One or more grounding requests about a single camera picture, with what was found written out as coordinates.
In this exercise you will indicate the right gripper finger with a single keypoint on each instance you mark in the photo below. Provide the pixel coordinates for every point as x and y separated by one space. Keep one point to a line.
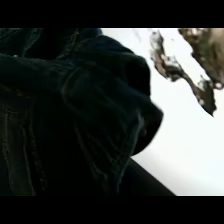
143 183

